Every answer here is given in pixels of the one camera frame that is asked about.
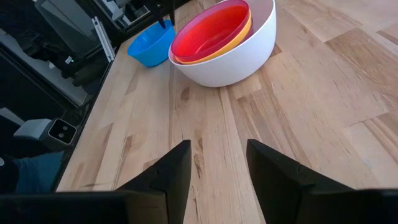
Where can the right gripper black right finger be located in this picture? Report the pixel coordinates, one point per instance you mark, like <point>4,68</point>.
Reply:
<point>295,199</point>

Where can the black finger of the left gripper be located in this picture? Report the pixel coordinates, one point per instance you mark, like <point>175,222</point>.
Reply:
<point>160,17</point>
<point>172,12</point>

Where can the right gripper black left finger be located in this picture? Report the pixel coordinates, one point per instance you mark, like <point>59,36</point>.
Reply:
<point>140,205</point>

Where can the red translucent plastic bowl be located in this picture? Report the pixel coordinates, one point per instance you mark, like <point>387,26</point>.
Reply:
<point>211,31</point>

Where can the yellow plastic bowl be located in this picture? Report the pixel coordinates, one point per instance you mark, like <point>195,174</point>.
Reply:
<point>227,47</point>

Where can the purple translucent plastic bowl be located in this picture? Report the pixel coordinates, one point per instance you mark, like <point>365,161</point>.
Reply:
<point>251,32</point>

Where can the large white bowl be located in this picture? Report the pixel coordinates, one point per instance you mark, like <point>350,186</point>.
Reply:
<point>236,65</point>

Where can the person's leg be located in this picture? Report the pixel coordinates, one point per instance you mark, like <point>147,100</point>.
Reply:
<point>38,172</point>

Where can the small table-level camera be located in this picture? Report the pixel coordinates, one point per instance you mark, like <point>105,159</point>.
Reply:
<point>62,131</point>

